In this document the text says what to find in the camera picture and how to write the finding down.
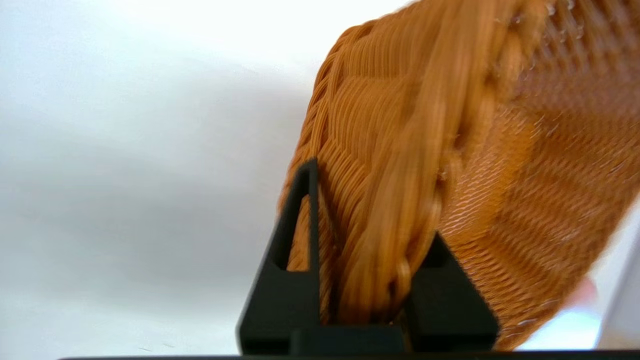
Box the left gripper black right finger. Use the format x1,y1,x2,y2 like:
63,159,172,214
404,232,500,352

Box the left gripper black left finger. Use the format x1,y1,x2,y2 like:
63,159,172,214
236,158,322,354

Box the pink peach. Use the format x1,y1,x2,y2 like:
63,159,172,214
564,277,599,312

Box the brown woven wicker basket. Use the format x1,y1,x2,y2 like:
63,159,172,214
278,0,640,352

